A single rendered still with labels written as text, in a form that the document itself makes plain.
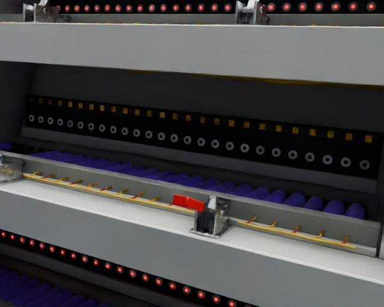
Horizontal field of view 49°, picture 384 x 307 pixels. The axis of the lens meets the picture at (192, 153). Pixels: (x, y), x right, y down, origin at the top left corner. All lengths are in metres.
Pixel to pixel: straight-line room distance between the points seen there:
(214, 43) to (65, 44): 0.18
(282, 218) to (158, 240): 0.11
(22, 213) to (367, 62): 0.36
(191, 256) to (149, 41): 0.21
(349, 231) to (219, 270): 0.12
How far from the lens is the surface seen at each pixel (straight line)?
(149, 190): 0.44
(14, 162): 0.53
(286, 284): 0.35
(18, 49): 0.55
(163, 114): 0.58
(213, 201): 0.37
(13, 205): 0.49
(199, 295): 0.56
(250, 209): 0.40
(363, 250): 0.38
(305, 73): 0.37
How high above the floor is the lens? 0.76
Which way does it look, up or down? 6 degrees up
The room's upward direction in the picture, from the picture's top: 11 degrees clockwise
